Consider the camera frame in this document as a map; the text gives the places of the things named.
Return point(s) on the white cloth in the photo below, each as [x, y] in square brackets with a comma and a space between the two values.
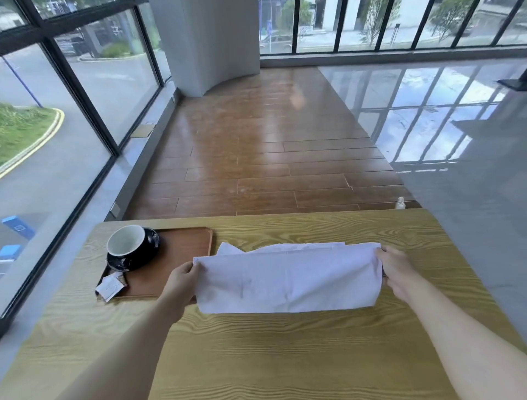
[288, 278]

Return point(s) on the person's right thumb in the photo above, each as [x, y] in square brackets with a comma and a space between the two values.
[381, 257]

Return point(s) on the white torn sugar packet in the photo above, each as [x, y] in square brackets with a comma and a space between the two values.
[110, 285]

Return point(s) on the black coffee cup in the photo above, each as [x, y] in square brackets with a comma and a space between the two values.
[126, 243]

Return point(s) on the person's left thumb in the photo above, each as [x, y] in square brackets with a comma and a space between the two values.
[194, 268]

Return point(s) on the black saucer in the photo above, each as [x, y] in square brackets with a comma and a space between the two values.
[140, 251]

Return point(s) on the small white bottle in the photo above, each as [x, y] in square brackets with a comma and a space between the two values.
[400, 203]

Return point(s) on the person's right hand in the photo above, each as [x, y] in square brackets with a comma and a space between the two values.
[396, 270]

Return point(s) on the brown wooden tray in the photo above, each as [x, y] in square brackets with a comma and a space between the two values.
[173, 263]

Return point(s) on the white pillar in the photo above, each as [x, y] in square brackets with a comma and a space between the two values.
[206, 41]

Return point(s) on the blue signpost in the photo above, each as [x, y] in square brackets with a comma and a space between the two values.
[22, 80]

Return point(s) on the person's left forearm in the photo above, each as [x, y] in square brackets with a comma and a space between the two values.
[119, 350]

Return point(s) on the person's left hand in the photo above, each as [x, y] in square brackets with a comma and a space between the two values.
[180, 284]

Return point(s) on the person's right forearm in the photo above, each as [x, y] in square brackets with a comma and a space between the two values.
[461, 338]

